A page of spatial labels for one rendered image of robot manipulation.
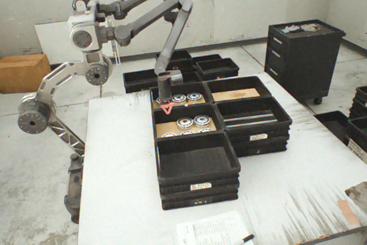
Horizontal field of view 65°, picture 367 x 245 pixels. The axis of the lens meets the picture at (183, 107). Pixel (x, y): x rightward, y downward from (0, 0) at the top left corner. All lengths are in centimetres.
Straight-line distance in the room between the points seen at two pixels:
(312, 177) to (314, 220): 28
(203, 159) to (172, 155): 18
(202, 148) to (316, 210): 65
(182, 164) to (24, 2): 375
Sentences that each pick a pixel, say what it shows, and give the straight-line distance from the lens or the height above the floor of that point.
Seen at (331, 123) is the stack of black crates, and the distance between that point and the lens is 303.
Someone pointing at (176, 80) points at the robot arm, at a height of 125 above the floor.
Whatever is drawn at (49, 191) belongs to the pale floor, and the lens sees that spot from 289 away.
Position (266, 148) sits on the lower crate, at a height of 74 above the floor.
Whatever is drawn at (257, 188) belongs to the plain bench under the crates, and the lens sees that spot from 167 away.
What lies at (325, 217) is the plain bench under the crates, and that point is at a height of 70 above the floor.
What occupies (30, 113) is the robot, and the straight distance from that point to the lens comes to 206.
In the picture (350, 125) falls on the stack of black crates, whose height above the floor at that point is 58.
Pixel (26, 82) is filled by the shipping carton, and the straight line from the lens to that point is 455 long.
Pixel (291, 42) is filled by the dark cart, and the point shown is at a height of 85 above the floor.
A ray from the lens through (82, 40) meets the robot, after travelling 158.
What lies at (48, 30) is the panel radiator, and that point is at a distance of 475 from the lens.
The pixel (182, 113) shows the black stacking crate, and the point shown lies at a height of 89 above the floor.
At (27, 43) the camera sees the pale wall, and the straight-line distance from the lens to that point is 500.
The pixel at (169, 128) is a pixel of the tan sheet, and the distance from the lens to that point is 184.
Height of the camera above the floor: 193
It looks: 33 degrees down
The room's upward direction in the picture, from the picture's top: 4 degrees counter-clockwise
